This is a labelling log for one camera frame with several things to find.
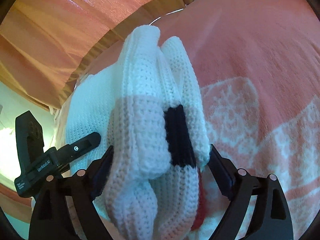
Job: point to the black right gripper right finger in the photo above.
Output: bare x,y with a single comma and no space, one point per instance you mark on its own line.
271,217

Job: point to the white red black knit sweater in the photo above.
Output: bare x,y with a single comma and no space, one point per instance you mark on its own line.
148,106

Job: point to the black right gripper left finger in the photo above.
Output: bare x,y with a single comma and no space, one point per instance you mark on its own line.
51,219

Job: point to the pink curtain with tan hem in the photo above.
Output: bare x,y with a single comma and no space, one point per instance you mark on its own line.
47,44

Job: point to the pink patterned bed blanket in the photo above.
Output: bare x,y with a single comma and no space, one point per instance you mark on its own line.
257,62

